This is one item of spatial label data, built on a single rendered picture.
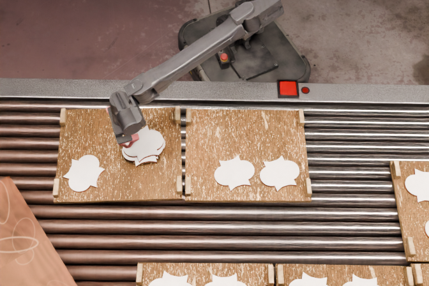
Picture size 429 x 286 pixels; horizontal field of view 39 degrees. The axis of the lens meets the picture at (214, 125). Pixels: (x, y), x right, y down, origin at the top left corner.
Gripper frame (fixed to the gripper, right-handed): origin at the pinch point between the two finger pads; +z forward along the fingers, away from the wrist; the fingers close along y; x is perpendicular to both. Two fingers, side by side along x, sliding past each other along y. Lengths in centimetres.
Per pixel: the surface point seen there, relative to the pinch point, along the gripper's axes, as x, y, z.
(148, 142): -7.7, -0.5, 8.8
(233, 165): -31.9, -16.6, 11.2
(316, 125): -67, -10, 14
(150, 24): -46, 129, 106
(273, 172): -43, -23, 11
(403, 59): -175, 59, 103
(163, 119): -15.8, 8.8, 12.6
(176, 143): -17.1, -1.9, 12.6
